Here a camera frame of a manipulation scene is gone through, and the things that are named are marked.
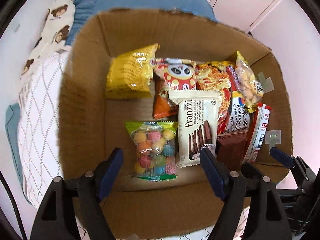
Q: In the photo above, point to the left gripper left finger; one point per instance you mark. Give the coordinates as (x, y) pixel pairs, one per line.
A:
(55, 218)

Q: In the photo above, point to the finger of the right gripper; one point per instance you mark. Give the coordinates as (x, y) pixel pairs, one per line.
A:
(286, 160)

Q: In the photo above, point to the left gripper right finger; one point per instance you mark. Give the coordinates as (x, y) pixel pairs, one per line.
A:
(267, 218)

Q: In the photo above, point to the red white cup snack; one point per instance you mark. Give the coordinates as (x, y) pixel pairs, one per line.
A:
(256, 133)

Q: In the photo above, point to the brown chocolate pack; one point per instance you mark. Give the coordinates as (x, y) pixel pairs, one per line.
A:
(230, 149)

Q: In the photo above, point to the yellow peanut snack bag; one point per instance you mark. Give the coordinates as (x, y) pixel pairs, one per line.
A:
(250, 88)

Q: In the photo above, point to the white Franzzi cookie pack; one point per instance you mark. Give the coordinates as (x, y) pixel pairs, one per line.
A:
(197, 123)

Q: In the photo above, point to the colourful candy ball bag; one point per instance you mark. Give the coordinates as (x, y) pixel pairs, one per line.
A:
(155, 149)

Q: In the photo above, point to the Korean cheese ramen pack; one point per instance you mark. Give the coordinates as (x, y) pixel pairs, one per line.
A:
(220, 76)

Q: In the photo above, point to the teal cloth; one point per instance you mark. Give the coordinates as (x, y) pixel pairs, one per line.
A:
(12, 117)

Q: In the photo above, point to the white quilted bed cover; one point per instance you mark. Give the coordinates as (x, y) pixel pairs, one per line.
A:
(38, 127)

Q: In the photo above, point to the orange snack bag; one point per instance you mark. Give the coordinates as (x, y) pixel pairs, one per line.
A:
(163, 107)

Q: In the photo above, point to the red panda snack bag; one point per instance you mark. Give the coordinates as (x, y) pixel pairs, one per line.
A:
(179, 74)

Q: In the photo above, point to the yellow chip bag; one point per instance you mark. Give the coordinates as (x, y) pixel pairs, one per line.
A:
(130, 73)

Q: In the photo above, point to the bear print pillow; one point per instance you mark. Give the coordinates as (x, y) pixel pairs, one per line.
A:
(56, 29)

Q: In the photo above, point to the blue bed sheet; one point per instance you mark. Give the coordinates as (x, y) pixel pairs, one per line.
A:
(84, 9)

